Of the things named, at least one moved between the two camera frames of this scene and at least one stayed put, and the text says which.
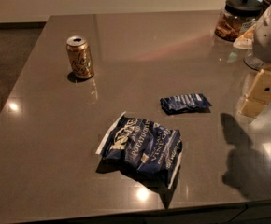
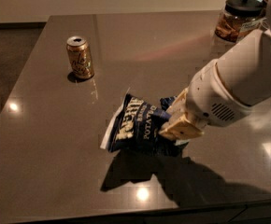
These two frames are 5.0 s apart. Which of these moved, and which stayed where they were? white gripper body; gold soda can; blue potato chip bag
Moved: blue potato chip bag; white gripper body
Stayed: gold soda can
